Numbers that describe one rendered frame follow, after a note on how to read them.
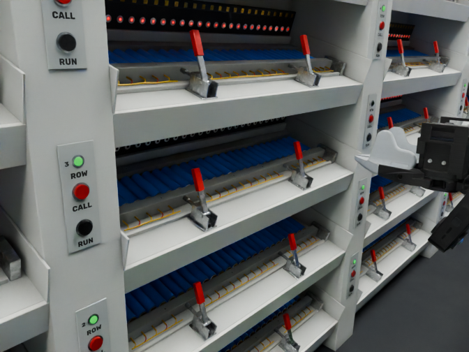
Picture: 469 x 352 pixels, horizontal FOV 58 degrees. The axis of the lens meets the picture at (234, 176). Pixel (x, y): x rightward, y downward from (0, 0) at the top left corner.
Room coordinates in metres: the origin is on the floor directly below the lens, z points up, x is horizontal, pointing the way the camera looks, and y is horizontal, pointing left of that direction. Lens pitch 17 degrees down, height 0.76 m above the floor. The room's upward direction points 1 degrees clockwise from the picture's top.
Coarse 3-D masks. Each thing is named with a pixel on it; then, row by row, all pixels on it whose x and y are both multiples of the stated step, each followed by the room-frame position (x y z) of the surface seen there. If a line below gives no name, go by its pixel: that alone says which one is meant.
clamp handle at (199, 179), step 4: (196, 168) 0.61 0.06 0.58; (192, 172) 0.61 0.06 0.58; (196, 172) 0.61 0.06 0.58; (200, 172) 0.62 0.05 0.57; (196, 176) 0.61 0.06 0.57; (200, 176) 0.61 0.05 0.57; (196, 180) 0.60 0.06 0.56; (200, 180) 0.61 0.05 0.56; (196, 184) 0.60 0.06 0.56; (200, 184) 0.61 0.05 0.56; (196, 188) 0.60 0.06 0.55; (200, 188) 0.60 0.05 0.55; (200, 192) 0.60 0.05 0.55; (200, 196) 0.60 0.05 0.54; (204, 196) 0.61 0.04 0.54; (200, 200) 0.60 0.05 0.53; (204, 200) 0.60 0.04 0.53; (200, 204) 0.60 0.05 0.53; (204, 204) 0.60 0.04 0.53; (204, 208) 0.60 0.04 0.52; (204, 212) 0.60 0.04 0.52
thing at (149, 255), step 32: (256, 128) 0.93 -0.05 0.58; (128, 160) 0.68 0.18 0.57; (320, 160) 0.94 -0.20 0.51; (352, 160) 0.92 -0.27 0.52; (224, 192) 0.71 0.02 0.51; (256, 192) 0.73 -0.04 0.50; (288, 192) 0.76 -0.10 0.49; (320, 192) 0.82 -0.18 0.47; (128, 224) 0.56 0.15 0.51; (192, 224) 0.60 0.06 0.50; (224, 224) 0.61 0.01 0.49; (256, 224) 0.67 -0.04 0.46; (128, 256) 0.50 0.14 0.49; (160, 256) 0.51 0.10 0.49; (192, 256) 0.57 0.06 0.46; (128, 288) 0.49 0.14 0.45
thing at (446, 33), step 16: (416, 16) 1.55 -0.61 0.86; (416, 32) 1.55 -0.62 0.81; (432, 32) 1.51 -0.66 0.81; (448, 32) 1.48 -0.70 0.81; (464, 32) 1.44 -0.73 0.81; (448, 48) 1.47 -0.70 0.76; (464, 48) 1.44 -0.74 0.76; (416, 96) 1.53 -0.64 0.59; (432, 96) 1.49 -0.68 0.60; (448, 96) 1.45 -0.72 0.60; (464, 96) 1.49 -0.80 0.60; (448, 112) 1.45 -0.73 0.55; (432, 208) 1.45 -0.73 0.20
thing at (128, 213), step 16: (288, 160) 0.84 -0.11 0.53; (304, 160) 0.89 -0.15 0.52; (224, 176) 0.72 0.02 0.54; (240, 176) 0.73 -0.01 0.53; (256, 176) 0.77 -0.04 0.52; (176, 192) 0.63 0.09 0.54; (192, 192) 0.64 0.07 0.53; (208, 192) 0.67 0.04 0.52; (128, 208) 0.56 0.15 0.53; (144, 208) 0.58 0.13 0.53; (160, 208) 0.60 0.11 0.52
